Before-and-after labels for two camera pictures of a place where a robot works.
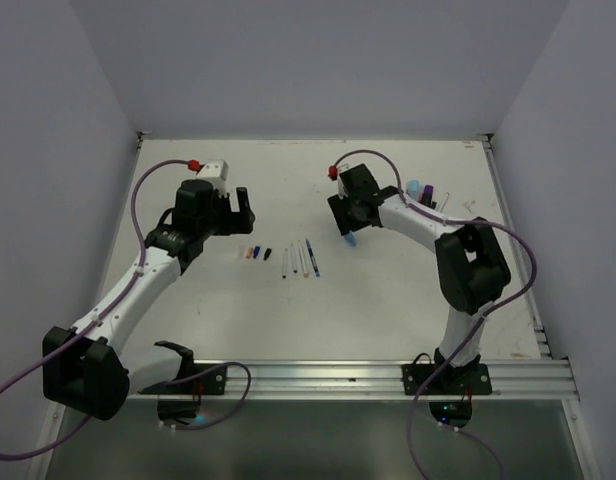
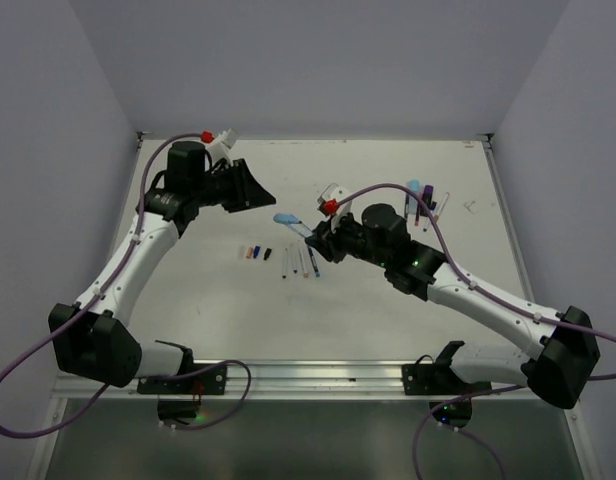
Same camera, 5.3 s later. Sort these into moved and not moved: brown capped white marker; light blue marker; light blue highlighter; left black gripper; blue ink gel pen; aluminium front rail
Moved: light blue marker; left black gripper
Not moved: blue ink gel pen; aluminium front rail; light blue highlighter; brown capped white marker
